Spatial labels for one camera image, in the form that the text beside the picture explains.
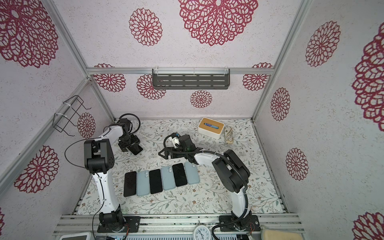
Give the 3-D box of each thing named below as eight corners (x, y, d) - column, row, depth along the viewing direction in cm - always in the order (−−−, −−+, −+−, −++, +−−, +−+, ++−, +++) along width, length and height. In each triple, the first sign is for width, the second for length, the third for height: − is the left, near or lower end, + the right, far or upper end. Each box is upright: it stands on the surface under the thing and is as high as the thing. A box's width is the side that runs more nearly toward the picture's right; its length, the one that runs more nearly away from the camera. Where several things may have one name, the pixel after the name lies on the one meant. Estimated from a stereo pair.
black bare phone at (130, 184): (124, 197, 84) (123, 196, 83) (125, 174, 93) (124, 172, 92) (136, 194, 85) (135, 193, 84) (136, 172, 94) (135, 170, 92)
